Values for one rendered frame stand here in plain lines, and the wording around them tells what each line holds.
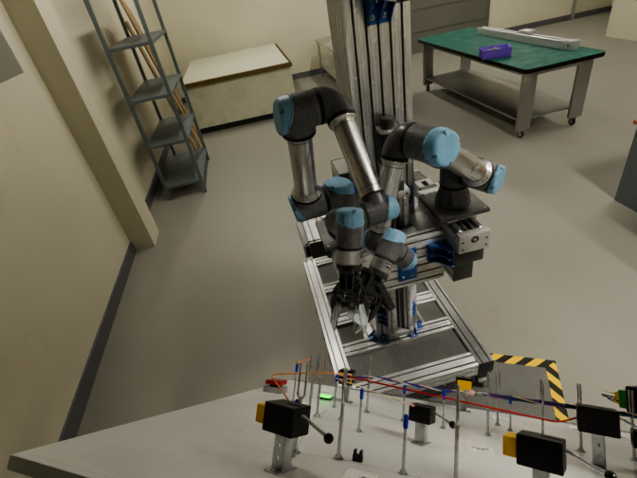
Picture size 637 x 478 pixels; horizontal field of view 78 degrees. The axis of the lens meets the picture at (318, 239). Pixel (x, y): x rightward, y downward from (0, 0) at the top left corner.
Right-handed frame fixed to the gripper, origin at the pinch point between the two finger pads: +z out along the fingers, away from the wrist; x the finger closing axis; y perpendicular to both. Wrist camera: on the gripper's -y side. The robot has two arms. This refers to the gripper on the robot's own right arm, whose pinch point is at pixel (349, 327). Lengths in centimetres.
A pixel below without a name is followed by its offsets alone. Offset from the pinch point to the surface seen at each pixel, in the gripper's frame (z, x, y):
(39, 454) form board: -10, -30, 71
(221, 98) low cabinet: -145, -312, -525
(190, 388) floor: 98, -120, -96
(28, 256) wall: 11, -212, -76
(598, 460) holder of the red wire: 8, 54, 30
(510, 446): -9, 32, 53
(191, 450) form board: -5, -14, 60
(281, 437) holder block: -9, 0, 59
